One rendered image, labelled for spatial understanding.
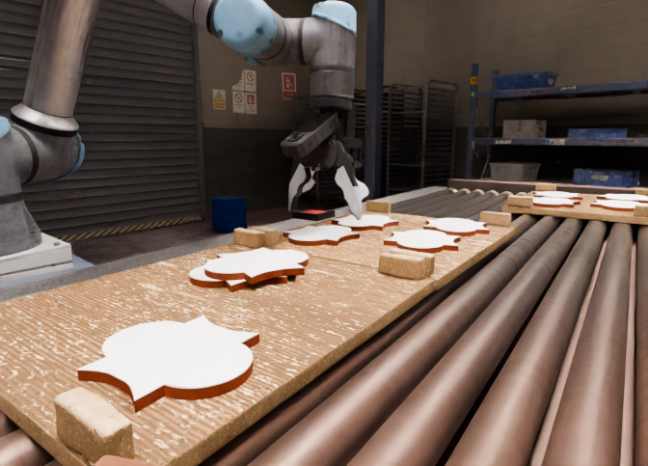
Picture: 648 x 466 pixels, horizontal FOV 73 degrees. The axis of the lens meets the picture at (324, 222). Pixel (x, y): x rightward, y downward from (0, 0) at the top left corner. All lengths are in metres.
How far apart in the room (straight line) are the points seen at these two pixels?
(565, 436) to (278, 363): 0.20
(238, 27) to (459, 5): 5.82
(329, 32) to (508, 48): 5.31
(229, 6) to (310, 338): 0.45
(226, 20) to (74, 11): 0.39
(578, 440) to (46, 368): 0.38
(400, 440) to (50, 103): 0.87
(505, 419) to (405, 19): 6.52
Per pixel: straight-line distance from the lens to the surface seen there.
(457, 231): 0.82
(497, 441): 0.33
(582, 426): 0.36
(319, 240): 0.72
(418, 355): 0.43
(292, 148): 0.69
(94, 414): 0.28
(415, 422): 0.33
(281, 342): 0.39
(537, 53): 5.90
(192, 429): 0.30
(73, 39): 0.98
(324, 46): 0.76
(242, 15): 0.65
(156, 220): 5.86
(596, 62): 5.74
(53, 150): 1.02
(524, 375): 0.41
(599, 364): 0.46
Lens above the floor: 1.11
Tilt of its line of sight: 11 degrees down
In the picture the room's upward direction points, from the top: straight up
